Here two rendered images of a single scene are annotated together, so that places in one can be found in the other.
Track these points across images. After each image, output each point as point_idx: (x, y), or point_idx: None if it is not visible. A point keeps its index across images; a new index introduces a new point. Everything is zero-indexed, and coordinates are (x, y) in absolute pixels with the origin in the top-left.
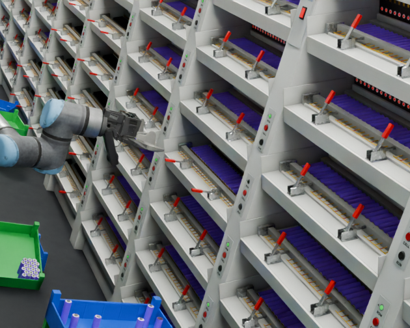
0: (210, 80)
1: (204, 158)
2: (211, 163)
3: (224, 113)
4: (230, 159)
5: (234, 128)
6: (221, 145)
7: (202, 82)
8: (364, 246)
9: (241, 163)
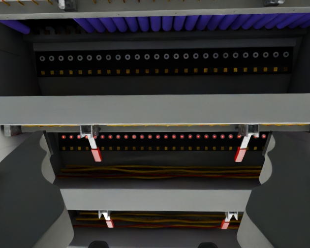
0: (304, 142)
1: (257, 15)
2: (221, 19)
3: (195, 127)
4: (210, 33)
5: (90, 141)
6: (100, 108)
7: None
8: None
9: (2, 108)
